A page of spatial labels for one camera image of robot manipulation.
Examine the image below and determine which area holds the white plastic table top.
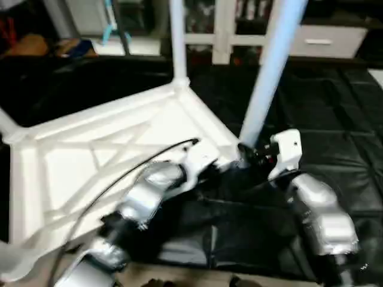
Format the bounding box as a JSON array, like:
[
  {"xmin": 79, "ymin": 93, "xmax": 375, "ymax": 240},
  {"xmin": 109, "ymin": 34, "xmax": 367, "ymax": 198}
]
[{"xmin": 0, "ymin": 78, "xmax": 242, "ymax": 283}]

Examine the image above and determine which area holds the black work mat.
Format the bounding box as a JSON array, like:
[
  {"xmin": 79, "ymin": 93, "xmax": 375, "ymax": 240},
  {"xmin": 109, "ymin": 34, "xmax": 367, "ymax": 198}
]
[{"xmin": 0, "ymin": 53, "xmax": 383, "ymax": 282}]

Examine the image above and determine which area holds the black right robot foot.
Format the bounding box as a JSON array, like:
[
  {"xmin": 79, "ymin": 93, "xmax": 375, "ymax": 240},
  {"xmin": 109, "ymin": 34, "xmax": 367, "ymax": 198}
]
[{"xmin": 230, "ymin": 276, "xmax": 264, "ymax": 287}]

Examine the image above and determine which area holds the black robot foot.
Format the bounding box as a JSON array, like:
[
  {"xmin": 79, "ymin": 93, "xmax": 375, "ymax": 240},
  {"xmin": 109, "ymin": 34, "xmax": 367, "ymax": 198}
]
[
  {"xmin": 141, "ymin": 279, "xmax": 178, "ymax": 287},
  {"xmin": 230, "ymin": 276, "xmax": 264, "ymax": 287}
]

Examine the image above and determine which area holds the white drawer cabinet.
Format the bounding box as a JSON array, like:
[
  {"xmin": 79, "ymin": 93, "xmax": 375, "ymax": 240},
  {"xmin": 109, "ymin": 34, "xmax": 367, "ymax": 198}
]
[
  {"xmin": 286, "ymin": 23, "xmax": 369, "ymax": 59},
  {"xmin": 174, "ymin": 0, "xmax": 288, "ymax": 65}
]

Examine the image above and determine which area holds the black left robot foot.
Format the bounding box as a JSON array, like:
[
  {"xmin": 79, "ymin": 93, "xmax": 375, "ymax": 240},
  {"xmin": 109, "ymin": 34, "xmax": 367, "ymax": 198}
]
[{"xmin": 141, "ymin": 279, "xmax": 178, "ymax": 287}]

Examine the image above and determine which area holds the light blue hanger hook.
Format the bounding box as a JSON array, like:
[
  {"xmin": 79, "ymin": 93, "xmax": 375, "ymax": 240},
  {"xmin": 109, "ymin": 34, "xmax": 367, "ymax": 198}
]
[{"xmin": 101, "ymin": 0, "xmax": 133, "ymax": 56}]

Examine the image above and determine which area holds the small blue box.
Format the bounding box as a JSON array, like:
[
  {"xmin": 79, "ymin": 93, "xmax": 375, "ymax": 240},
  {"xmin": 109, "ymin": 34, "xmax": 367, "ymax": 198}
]
[{"xmin": 55, "ymin": 37, "xmax": 98, "ymax": 59}]

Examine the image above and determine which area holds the cardboard box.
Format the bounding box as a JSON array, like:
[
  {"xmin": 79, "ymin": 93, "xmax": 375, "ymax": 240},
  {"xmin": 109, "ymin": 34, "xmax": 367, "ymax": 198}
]
[{"xmin": 0, "ymin": 33, "xmax": 50, "ymax": 58}]

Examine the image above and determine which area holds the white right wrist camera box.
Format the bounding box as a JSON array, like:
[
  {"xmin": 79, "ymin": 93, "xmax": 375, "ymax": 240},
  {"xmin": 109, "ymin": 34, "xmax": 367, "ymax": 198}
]
[{"xmin": 266, "ymin": 129, "xmax": 302, "ymax": 182}]

